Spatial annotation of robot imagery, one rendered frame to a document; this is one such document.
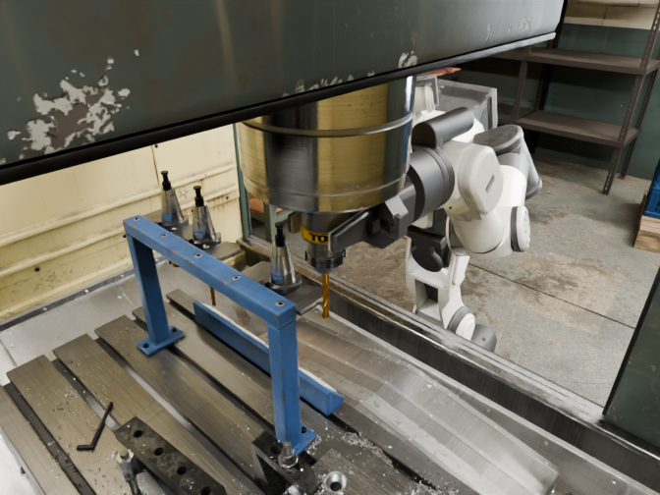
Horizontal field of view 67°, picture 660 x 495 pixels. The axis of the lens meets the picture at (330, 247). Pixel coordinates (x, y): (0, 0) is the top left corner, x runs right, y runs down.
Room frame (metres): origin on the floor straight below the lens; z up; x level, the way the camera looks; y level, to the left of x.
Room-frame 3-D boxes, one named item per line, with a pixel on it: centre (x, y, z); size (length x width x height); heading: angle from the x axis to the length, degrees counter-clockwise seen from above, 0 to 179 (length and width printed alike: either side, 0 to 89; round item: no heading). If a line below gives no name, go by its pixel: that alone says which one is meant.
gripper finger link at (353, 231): (0.44, -0.03, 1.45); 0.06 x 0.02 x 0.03; 138
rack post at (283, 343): (0.62, 0.08, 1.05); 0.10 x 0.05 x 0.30; 138
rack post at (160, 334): (0.91, 0.40, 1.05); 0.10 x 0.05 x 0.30; 138
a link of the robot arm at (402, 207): (0.53, -0.06, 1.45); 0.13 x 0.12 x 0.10; 48
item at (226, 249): (0.81, 0.20, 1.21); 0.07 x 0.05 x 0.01; 138
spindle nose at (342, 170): (0.45, 0.01, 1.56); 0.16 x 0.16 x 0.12
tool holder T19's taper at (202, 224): (0.84, 0.24, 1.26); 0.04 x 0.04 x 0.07
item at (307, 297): (0.66, 0.04, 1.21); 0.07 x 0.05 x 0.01; 138
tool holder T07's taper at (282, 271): (0.70, 0.08, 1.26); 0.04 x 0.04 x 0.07
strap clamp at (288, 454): (0.51, 0.07, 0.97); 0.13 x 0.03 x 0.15; 48
